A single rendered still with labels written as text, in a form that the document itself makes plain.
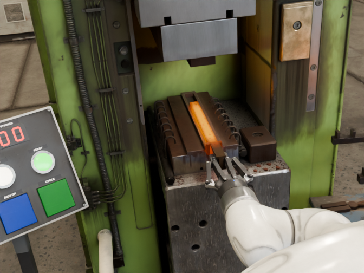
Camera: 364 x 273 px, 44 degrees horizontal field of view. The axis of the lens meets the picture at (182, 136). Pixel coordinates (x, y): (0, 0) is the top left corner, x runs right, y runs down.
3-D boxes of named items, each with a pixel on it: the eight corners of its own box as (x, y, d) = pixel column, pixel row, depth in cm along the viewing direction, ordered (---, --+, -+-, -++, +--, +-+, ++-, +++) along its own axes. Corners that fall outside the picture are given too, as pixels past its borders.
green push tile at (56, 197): (76, 205, 115) (65, 177, 114) (48, 217, 111) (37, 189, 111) (74, 205, 117) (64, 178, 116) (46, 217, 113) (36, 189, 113)
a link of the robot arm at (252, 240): (217, 231, 107) (268, 232, 110) (234, 281, 94) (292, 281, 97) (227, 194, 102) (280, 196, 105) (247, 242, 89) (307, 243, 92)
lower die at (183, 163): (238, 166, 138) (238, 141, 134) (174, 175, 135) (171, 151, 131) (208, 109, 174) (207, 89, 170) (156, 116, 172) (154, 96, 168)
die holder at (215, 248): (285, 279, 155) (291, 169, 134) (176, 299, 151) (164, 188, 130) (239, 187, 204) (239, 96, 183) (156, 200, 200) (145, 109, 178)
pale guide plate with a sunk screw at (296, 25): (309, 58, 138) (313, 1, 130) (281, 62, 137) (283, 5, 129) (306, 56, 140) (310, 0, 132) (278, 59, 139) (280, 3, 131)
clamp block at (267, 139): (277, 160, 139) (277, 141, 136) (249, 164, 138) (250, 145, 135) (264, 141, 149) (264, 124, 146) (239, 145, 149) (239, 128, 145)
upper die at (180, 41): (237, 53, 121) (237, 17, 116) (163, 62, 118) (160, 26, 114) (204, 17, 157) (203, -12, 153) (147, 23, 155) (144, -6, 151)
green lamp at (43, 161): (53, 171, 113) (50, 156, 111) (34, 174, 113) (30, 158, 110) (54, 164, 116) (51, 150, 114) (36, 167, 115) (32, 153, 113)
